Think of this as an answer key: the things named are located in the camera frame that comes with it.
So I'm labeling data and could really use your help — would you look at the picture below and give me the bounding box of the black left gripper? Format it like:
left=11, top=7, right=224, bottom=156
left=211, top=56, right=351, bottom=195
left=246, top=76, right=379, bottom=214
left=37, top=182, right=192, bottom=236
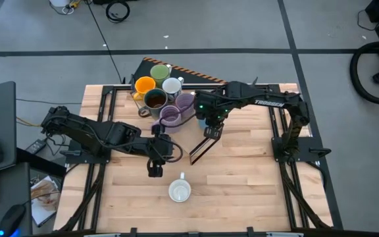
left=146, top=124, right=176, bottom=178

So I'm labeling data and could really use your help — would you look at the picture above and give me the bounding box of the long black floor cable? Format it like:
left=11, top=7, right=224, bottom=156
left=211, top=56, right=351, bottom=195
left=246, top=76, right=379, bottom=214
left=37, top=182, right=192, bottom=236
left=86, top=0, right=127, bottom=85

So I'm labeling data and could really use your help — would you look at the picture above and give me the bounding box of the green mug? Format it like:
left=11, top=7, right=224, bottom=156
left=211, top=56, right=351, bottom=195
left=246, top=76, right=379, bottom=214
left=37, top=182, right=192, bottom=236
left=149, top=63, right=173, bottom=89

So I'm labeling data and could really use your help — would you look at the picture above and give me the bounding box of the black power brick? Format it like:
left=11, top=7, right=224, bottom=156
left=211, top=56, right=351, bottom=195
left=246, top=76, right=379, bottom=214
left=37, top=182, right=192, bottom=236
left=24, top=138, right=48, bottom=155

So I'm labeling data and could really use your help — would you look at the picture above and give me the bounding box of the teal mug white handle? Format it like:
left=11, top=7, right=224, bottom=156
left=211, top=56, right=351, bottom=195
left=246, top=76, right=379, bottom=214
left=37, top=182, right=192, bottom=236
left=168, top=171, right=192, bottom=203

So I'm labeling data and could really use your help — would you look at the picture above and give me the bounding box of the coiled black floor cable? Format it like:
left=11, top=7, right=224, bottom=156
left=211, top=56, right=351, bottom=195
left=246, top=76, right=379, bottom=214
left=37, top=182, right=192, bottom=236
left=105, top=0, right=131, bottom=24

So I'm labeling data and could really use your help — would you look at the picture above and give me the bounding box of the black mat striped edge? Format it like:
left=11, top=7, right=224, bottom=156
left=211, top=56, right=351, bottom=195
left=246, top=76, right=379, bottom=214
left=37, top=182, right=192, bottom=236
left=132, top=57, right=227, bottom=86

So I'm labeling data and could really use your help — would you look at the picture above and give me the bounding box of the orange vacuum cleaner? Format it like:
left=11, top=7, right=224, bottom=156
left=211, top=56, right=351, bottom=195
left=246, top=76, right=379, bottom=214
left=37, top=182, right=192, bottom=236
left=349, top=41, right=379, bottom=105

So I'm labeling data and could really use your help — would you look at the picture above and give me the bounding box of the black floor case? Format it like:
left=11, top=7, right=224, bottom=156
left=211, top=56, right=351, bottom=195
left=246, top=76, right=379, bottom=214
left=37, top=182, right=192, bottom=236
left=92, top=0, right=139, bottom=5

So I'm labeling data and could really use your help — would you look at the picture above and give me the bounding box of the white mug blue floral print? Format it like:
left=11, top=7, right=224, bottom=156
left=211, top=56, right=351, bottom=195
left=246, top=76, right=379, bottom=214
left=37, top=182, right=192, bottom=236
left=161, top=76, right=186, bottom=102

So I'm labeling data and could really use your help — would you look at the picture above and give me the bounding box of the printed paper booklet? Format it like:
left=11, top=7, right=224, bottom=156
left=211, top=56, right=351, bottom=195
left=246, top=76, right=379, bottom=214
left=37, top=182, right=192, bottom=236
left=30, top=175, right=63, bottom=228

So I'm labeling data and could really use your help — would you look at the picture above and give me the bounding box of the purple glazed mug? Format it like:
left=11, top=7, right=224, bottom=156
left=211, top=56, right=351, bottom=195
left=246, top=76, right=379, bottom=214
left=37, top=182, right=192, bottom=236
left=174, top=92, right=197, bottom=119

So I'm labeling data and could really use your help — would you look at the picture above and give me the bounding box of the lavender ribbed mug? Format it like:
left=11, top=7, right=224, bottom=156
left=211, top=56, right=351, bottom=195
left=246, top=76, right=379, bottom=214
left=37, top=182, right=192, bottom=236
left=151, top=104, right=183, bottom=135

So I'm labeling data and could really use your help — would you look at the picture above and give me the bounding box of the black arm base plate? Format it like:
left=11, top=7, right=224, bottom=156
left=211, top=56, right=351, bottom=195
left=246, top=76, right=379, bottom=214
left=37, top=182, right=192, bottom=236
left=271, top=136, right=332, bottom=163
left=59, top=140, right=112, bottom=165

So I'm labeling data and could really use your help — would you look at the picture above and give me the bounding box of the thin black floor cable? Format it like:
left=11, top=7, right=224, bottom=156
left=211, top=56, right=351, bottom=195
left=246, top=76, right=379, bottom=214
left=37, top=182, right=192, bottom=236
left=356, top=8, right=379, bottom=32

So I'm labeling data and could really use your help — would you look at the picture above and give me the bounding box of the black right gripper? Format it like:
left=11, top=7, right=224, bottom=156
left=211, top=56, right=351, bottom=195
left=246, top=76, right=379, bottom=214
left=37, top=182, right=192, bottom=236
left=194, top=90, right=230, bottom=141

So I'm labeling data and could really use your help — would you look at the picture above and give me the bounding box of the yellow mug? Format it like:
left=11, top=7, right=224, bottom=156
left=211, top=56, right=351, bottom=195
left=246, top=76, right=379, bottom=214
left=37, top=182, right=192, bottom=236
left=132, top=76, right=157, bottom=101

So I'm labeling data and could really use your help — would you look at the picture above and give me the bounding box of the black desk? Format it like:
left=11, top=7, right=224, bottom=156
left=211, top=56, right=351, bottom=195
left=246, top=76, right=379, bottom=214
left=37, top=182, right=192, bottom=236
left=0, top=147, right=67, bottom=237

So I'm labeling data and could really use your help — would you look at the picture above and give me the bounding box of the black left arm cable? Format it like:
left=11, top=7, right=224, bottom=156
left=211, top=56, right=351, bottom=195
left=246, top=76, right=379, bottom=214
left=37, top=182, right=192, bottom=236
left=156, top=140, right=184, bottom=165

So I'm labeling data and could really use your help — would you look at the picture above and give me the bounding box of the dark teal speckled mug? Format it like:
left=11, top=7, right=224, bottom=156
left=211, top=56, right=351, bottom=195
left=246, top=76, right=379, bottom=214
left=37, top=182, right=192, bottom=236
left=138, top=88, right=170, bottom=119

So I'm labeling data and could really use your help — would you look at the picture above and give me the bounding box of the black aluminium table frame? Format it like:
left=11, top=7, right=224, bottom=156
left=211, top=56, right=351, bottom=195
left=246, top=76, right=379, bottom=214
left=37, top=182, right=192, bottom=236
left=53, top=84, right=345, bottom=237

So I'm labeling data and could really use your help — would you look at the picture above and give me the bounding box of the black computer mouse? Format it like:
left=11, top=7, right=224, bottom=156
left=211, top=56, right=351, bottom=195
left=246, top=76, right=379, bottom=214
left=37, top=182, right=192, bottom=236
left=0, top=203, right=27, bottom=237

